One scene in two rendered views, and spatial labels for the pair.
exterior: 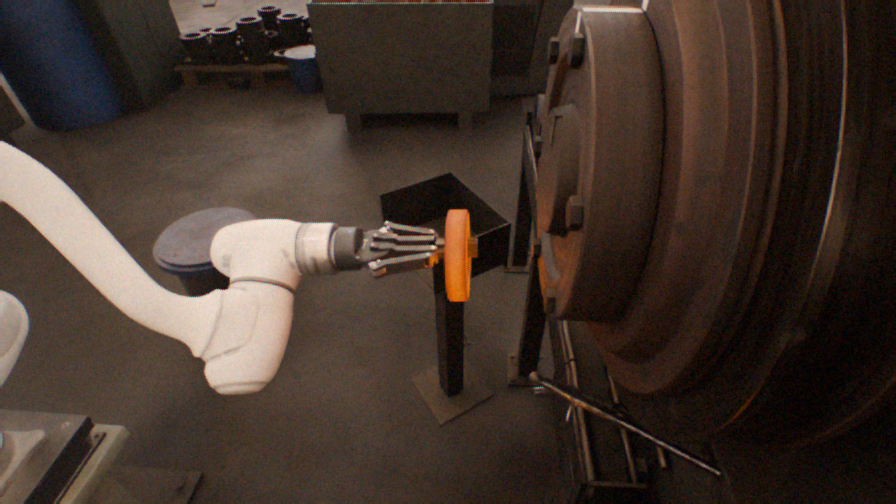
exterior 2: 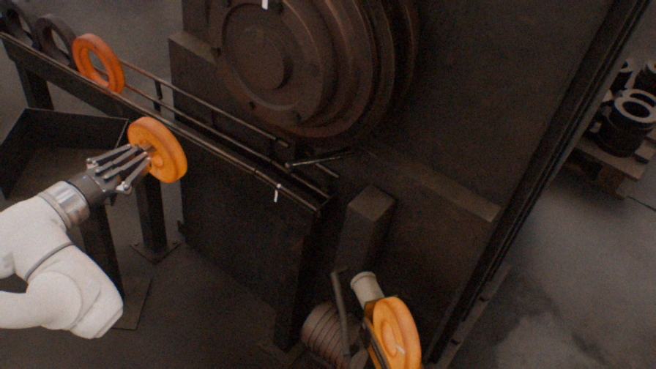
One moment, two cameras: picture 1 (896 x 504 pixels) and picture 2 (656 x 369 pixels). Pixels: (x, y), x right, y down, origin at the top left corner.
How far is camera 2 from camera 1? 0.76 m
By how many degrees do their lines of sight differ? 46
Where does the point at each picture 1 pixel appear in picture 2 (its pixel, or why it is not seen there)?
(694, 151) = (345, 31)
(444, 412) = (129, 319)
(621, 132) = (318, 34)
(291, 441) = not seen: outside the picture
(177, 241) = not seen: outside the picture
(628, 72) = (307, 11)
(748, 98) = (356, 12)
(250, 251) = (29, 236)
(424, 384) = not seen: hidden behind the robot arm
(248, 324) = (90, 274)
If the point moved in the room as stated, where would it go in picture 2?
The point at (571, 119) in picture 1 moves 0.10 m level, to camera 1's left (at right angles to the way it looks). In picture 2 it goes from (270, 33) to (234, 55)
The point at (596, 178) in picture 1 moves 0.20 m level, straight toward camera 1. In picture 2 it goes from (319, 53) to (397, 118)
